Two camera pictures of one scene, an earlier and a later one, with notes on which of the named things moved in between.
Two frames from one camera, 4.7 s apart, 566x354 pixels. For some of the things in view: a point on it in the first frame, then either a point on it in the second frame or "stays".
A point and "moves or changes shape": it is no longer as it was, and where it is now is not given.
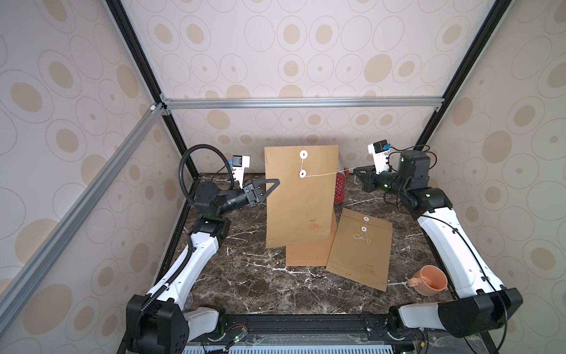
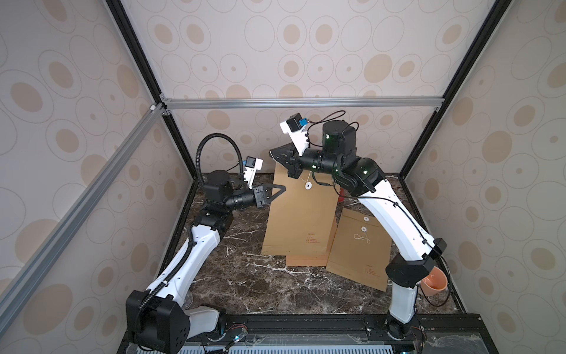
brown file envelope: x=301 y=208 moves or changes shape
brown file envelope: x=360 y=248 stays
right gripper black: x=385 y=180 -> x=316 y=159
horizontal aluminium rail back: x=303 y=102 stays
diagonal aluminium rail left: x=15 y=297 stays
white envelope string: x=303 y=173 moves or changes shape
